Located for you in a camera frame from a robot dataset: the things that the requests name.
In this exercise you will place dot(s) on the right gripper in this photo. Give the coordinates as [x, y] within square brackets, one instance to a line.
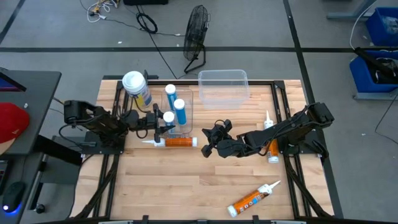
[231, 147]

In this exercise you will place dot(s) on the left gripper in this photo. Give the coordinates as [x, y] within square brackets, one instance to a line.
[149, 121]

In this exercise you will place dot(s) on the blue silicone tube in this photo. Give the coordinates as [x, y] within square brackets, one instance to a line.
[168, 117]
[170, 98]
[181, 115]

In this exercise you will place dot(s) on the orange sealant tube white nozzle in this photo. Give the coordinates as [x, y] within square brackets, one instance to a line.
[273, 152]
[248, 200]
[180, 142]

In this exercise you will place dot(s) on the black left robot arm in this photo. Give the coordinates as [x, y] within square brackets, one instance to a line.
[102, 123]

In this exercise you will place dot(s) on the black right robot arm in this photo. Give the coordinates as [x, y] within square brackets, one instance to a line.
[295, 124]

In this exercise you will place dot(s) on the Lysol wipes canister yellow label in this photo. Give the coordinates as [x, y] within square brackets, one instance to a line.
[135, 82]

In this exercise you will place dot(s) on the small clear plastic container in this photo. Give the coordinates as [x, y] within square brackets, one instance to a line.
[186, 132]

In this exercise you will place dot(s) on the large clear plastic bin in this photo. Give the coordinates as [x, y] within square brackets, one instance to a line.
[224, 90]

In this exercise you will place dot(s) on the black floor fan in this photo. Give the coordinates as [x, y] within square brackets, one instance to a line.
[196, 31]

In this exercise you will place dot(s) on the black floor box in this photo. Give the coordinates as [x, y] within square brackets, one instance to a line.
[146, 2]

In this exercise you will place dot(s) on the dark grey desk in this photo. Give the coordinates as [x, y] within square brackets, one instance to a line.
[37, 93]

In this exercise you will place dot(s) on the red cap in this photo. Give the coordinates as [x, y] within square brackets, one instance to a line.
[12, 121]

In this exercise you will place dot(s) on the black caster wheel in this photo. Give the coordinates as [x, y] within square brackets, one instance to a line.
[40, 208]

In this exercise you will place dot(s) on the dark laptop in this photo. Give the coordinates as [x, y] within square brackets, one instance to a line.
[9, 84]

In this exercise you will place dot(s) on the black computer mouse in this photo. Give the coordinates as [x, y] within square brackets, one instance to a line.
[14, 196]

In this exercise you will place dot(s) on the blue floor bin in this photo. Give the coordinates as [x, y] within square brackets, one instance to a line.
[376, 31]
[360, 77]

